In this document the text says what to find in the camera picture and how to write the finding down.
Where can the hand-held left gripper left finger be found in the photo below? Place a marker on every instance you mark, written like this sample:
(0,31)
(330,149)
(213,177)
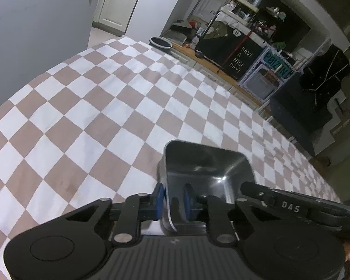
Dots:
(160,204)

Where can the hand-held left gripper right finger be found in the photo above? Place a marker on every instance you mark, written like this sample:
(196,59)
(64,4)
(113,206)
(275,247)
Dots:
(188,207)

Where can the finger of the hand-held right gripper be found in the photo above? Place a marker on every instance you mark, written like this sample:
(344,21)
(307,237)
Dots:
(280,199)

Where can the square stainless steel container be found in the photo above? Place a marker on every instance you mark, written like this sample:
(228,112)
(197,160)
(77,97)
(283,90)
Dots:
(210,163)

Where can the dark sofa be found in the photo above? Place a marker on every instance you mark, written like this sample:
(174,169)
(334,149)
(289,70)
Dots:
(294,113)

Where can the brown white checkered tablecloth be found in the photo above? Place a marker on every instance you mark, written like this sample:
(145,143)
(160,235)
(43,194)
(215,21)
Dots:
(105,93)

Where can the black vest with white trim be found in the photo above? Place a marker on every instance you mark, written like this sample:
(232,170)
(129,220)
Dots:
(323,73)

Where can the wooden low shelf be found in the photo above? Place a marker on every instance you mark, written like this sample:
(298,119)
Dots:
(210,64)

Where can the black round bin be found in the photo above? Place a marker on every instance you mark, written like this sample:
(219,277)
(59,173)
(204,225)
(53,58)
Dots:
(160,46)

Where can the black message board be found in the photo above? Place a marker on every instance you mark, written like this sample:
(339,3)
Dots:
(221,49)

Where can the white shelf cart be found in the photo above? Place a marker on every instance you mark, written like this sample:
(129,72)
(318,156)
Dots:
(239,4)

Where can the white kitchen cabinet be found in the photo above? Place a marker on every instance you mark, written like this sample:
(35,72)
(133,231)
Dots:
(119,3)

